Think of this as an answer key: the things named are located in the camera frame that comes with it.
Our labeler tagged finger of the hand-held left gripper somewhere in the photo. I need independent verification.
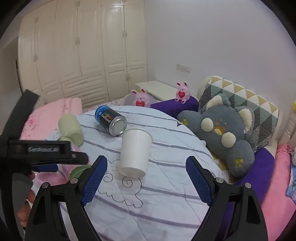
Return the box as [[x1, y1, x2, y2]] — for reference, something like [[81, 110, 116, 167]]
[[31, 163, 60, 173], [68, 152, 90, 165]]

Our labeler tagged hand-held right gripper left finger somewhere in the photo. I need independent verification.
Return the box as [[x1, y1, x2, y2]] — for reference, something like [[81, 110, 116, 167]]
[[24, 155, 109, 241]]

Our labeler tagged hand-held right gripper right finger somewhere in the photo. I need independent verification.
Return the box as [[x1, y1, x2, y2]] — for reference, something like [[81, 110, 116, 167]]
[[186, 155, 269, 241]]

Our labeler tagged white paper cup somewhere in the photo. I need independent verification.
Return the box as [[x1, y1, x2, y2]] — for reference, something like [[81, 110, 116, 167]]
[[118, 128, 153, 178]]

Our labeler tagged green cup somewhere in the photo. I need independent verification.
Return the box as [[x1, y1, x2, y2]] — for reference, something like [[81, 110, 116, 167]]
[[69, 165, 93, 184]]

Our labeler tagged person's left hand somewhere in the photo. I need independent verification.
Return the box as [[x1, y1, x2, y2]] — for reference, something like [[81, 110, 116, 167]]
[[17, 173, 36, 229]]

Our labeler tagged pale green frosted bottle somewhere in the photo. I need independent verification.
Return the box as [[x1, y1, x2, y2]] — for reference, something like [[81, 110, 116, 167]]
[[58, 113, 84, 147]]

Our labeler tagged white striped quilt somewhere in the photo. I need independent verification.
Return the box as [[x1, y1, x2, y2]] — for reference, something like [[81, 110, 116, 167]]
[[32, 105, 230, 241]]

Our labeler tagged pink floral quilt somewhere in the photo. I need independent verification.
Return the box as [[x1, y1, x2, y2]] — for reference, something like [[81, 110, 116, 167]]
[[20, 97, 97, 186]]

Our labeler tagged black can with blue lid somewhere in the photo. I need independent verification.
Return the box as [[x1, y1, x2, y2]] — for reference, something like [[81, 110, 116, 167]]
[[94, 105, 128, 137]]

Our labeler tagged grey koala plush pillow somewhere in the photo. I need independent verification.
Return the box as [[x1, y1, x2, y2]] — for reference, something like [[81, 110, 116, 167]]
[[177, 94, 255, 178]]

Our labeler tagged purple bed sheet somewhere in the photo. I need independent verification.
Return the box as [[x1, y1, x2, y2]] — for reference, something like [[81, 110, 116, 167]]
[[222, 146, 276, 223]]

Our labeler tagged purple pillow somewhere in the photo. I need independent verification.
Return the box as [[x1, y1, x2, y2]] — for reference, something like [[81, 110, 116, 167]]
[[150, 95, 199, 114]]

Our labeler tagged pink blanket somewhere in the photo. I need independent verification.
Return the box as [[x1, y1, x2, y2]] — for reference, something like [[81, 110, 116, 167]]
[[261, 144, 295, 241]]

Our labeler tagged pink bunny plush toy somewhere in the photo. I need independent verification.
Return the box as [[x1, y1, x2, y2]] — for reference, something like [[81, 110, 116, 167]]
[[131, 88, 151, 108], [175, 81, 191, 104]]

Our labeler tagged blue printed cloth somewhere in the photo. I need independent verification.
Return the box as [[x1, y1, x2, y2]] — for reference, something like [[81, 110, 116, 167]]
[[286, 166, 296, 198]]

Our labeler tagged triangle patterned quilted cover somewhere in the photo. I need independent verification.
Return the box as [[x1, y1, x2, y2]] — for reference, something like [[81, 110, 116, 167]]
[[198, 75, 280, 152]]

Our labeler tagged white bedside table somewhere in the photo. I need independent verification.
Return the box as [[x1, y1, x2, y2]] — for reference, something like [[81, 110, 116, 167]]
[[134, 81, 181, 101]]

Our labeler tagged cream bed headboard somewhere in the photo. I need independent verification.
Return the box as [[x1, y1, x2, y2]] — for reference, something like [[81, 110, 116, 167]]
[[277, 100, 296, 149]]

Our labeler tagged cream wardrobe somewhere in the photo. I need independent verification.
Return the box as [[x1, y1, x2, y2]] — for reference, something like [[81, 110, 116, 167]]
[[17, 0, 148, 110]]

